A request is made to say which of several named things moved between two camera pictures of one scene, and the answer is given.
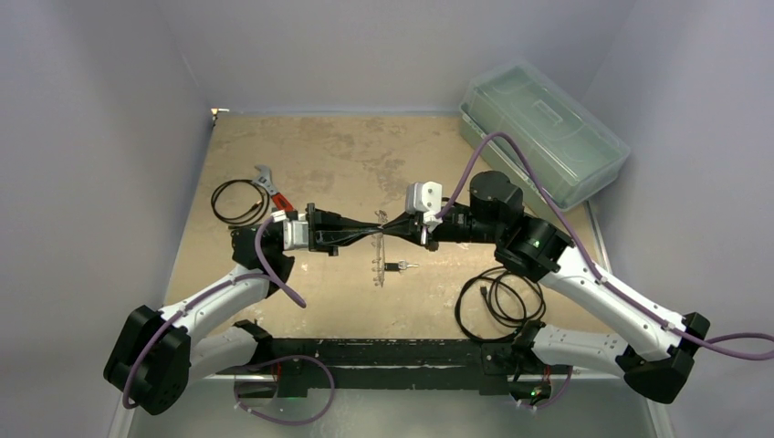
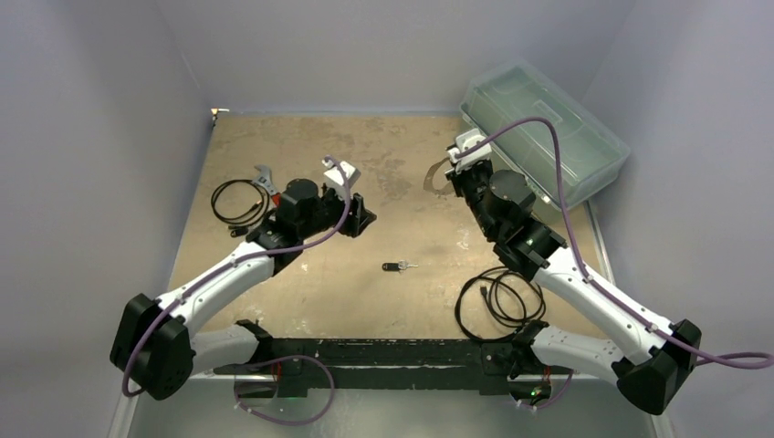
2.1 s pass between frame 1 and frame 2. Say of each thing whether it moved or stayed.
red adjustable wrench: stayed
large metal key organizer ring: moved
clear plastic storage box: stayed
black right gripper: moved
